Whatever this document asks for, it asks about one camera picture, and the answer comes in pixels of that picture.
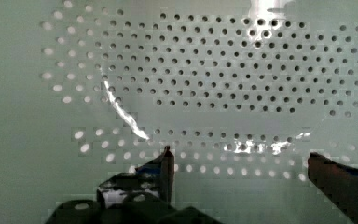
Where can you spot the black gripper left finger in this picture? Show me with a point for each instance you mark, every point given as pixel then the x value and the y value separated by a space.
pixel 154 177

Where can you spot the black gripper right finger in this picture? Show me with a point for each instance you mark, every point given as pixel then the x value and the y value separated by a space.
pixel 338 182

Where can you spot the green oval plastic strainer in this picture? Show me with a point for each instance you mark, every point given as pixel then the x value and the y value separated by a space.
pixel 243 91

